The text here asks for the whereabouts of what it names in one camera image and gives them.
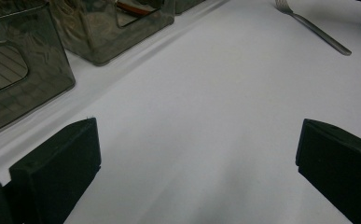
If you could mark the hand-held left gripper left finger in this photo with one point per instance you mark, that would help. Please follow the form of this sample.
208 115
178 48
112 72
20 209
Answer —
57 174

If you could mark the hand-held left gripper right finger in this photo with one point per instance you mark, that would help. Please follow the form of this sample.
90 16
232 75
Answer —
343 165

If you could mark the smoky transparent plastic bin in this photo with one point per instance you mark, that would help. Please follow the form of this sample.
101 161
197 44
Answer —
187 5
106 37
44 77

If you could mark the metal fork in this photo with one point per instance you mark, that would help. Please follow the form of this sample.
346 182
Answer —
318 31

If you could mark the red-brown wooden spoon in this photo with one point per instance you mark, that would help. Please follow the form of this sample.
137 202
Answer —
133 8

